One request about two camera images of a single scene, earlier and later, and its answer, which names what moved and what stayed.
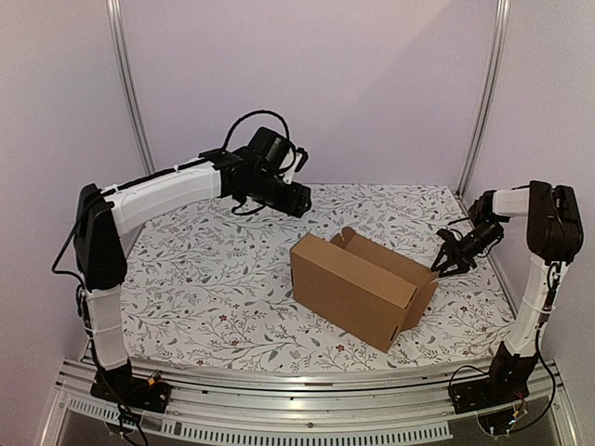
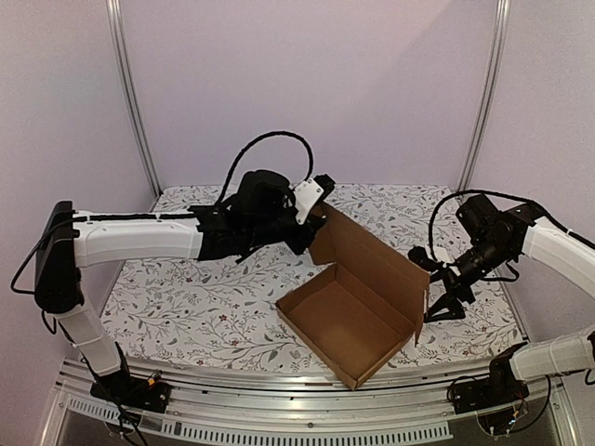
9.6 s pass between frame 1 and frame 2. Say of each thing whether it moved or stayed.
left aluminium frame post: stayed
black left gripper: moved
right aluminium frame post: stayed
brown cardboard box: moved
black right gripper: moved
